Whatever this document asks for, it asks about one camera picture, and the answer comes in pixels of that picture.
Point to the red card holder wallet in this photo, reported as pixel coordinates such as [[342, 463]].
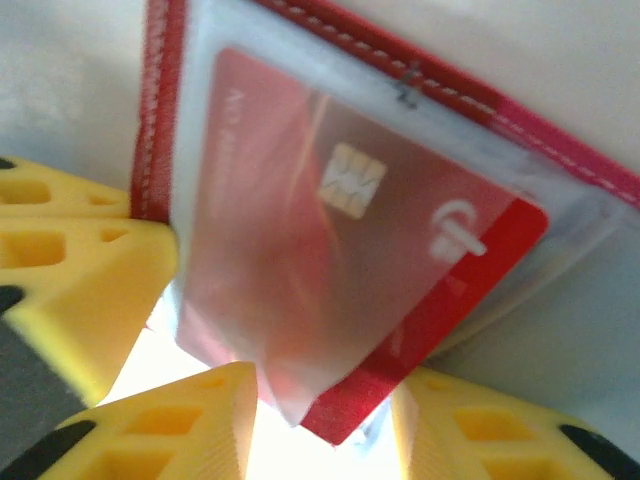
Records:
[[160, 100]]

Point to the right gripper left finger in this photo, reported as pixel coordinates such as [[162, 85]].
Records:
[[225, 400]]

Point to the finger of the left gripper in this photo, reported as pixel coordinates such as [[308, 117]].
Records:
[[100, 300], [75, 200]]

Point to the red credit card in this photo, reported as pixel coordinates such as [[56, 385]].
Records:
[[450, 310]]

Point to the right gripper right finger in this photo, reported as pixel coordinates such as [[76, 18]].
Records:
[[425, 425]]

